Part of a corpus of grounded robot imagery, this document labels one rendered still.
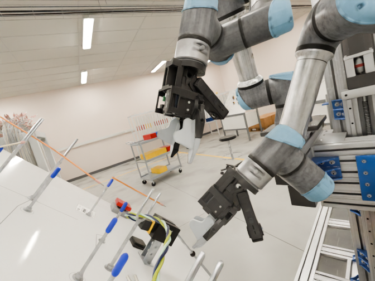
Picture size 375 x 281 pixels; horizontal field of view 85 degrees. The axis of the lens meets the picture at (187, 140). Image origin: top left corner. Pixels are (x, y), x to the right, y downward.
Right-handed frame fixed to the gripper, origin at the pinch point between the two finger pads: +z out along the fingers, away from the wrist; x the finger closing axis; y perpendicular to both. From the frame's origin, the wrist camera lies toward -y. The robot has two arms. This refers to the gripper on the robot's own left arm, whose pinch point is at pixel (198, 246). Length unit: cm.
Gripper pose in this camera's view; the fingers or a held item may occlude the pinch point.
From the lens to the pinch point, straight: 56.8
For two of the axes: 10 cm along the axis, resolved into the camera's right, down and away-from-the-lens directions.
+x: -2.9, -1.3, -9.5
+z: -6.5, 7.5, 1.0
